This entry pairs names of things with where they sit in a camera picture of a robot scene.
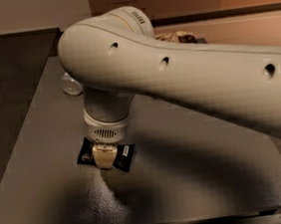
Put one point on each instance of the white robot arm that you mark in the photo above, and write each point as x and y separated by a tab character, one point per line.
115	56

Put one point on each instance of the sea salt chips bag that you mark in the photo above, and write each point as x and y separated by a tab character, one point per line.
177	37

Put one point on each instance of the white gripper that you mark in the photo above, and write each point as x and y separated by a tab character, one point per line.
107	132

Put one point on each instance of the black rxbar chocolate wrapper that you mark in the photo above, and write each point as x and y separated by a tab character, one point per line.
122	161

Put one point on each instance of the clear blue plastic bottle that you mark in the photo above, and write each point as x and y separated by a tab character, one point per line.
71	86

